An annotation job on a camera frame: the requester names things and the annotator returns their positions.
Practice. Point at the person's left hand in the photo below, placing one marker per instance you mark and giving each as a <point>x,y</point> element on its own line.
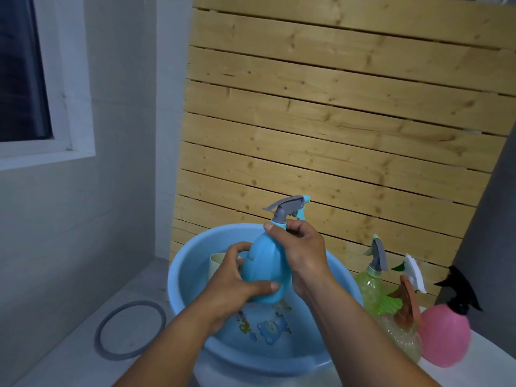
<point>225,286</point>

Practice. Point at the person's right hand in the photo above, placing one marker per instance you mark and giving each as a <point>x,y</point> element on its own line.
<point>306,257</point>

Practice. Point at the person's right thumb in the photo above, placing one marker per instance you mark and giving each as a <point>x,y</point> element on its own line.
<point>276,229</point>

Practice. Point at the person's left thumb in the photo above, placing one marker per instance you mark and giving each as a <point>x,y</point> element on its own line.
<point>264,288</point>

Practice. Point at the blue spray bottle gray head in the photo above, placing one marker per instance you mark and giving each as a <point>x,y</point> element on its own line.
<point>262,265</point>

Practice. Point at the person's right forearm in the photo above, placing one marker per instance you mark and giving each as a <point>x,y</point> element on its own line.
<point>354,338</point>

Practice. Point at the person's left forearm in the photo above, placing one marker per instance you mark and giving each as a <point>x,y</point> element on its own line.
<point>177,342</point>

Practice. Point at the beige plastic cup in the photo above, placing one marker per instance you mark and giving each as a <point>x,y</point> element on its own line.
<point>217,263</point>

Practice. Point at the blue plastic basin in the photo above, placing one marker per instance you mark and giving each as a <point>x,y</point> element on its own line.
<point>189,278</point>

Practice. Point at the green spray bottle gray head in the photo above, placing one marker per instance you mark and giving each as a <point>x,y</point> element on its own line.
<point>369,286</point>

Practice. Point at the wooden slatted panel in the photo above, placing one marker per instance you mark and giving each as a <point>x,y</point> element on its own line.
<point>322,116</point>

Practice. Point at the clear spray bottle white head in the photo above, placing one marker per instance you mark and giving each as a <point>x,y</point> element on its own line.
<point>403,308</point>

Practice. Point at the pink spray bottle black head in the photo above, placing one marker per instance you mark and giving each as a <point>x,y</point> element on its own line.
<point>443,334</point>

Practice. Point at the white framed window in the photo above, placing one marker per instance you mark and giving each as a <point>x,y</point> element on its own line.
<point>24,76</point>

